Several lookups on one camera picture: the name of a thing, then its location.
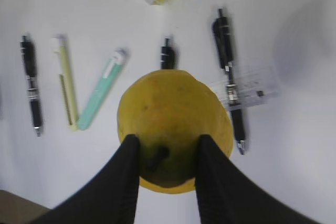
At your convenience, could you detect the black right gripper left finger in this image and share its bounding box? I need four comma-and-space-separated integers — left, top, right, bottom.
32, 134, 140, 223

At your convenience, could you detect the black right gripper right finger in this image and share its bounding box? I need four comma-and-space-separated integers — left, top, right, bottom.
195, 135, 315, 223

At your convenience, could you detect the yellow pear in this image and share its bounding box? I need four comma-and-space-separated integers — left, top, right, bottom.
117, 70, 234, 194

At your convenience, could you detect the clear plastic ruler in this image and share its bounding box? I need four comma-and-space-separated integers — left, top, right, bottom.
208, 67, 279, 111

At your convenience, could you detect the yellow utility knife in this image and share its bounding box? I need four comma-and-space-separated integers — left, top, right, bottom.
51, 35, 78, 131

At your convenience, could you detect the mint green utility knife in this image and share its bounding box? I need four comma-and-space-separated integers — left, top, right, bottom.
77, 48, 128, 131

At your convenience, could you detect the black pen middle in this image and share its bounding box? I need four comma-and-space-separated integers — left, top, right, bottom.
160, 38, 177, 70

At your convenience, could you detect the black pen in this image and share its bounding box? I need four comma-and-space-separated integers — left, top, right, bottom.
160, 38, 177, 70
20, 35, 43, 137
212, 8, 246, 155

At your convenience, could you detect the black pen right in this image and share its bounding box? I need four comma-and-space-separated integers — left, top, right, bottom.
212, 8, 246, 155

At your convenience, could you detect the black pen left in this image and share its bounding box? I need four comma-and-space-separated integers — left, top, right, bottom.
20, 35, 43, 137

